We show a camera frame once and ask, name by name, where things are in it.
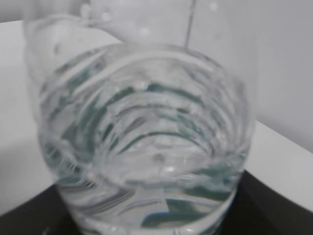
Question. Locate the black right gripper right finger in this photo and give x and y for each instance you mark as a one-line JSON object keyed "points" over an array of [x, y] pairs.
{"points": [[259, 210]]}

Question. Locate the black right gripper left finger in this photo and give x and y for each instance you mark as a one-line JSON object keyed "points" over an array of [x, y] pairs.
{"points": [[45, 214]]}

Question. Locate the clear green-label water bottle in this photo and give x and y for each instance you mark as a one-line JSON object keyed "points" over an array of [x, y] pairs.
{"points": [[145, 109]]}

